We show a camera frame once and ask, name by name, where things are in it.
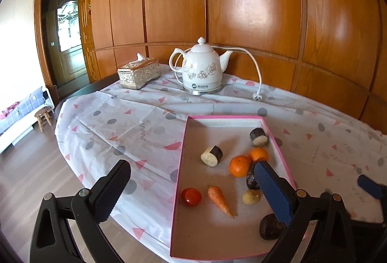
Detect silver embossed tissue box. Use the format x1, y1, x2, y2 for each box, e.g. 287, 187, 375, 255
117, 58, 160, 90

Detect blue plaid sofa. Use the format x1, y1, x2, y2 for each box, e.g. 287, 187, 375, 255
0, 87, 49, 155

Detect wooden door with glass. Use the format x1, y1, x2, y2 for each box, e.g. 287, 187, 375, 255
56, 0, 88, 85

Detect silver kettle base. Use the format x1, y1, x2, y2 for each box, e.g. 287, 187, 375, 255
183, 84, 221, 96

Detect white power cable with plug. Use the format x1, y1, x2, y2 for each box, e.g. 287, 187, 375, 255
212, 46, 263, 101

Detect white floral ceramic kettle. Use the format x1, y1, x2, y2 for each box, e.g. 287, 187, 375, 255
169, 37, 234, 92

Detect red tomato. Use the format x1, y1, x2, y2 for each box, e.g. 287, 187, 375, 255
181, 188, 202, 207

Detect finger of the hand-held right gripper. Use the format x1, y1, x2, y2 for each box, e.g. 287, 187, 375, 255
348, 211, 387, 251
357, 175, 385, 200

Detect carrot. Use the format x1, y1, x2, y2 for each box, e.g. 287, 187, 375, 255
207, 185, 235, 219

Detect small wooden stool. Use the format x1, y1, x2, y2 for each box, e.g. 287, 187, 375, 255
35, 108, 53, 132

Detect eggplant piece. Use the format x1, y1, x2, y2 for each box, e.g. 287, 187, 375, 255
200, 146, 223, 167
250, 128, 269, 147

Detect pink-edged shallow box tray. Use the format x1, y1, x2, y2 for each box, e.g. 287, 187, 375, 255
169, 115, 297, 260

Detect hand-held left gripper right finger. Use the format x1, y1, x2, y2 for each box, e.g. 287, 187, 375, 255
254, 160, 354, 263

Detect orange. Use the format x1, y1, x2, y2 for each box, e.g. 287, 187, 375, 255
229, 155, 252, 178
248, 147, 269, 164

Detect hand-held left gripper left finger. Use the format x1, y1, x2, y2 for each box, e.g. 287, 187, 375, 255
30, 159, 131, 263

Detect dark wrinkled passion fruit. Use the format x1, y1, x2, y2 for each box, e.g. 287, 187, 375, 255
246, 162, 262, 190
259, 213, 287, 241

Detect white patterned tablecloth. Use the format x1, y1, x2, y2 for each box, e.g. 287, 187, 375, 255
54, 64, 387, 263

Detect white frame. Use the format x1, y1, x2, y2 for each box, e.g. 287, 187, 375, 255
44, 85, 58, 112

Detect yellow-green round fruit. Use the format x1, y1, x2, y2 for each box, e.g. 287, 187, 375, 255
242, 189, 261, 205

